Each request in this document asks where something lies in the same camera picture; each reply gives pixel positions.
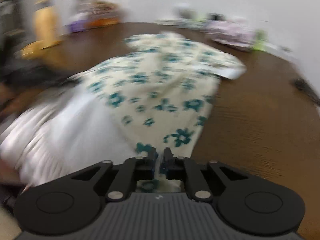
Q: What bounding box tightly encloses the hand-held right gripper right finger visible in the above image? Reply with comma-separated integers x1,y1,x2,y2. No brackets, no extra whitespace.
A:
160,147,249,202

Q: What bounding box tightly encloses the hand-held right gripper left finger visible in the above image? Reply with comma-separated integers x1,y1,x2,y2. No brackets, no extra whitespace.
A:
71,146,159,202

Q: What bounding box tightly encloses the floral white teal garment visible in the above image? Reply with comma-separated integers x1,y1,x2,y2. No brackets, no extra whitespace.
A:
0,31,247,193

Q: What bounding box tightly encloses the yellow bag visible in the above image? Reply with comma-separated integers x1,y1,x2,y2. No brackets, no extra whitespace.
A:
20,1,62,58

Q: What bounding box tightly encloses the purple packet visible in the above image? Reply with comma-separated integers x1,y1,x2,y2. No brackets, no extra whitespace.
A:
65,15,88,33

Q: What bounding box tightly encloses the clear snack bag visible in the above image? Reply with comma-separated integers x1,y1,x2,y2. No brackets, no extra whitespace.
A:
86,1,120,28

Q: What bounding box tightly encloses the pink patterned bag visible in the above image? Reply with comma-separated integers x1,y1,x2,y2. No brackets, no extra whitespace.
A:
207,19,256,52

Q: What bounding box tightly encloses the grey box with dark top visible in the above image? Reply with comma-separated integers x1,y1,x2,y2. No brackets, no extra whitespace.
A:
207,13,226,22

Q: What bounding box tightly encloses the light green bottle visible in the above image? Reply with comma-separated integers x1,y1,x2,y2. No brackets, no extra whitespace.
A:
253,29,267,52

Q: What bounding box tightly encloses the dark adapter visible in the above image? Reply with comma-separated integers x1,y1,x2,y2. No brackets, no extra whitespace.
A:
290,78,320,106

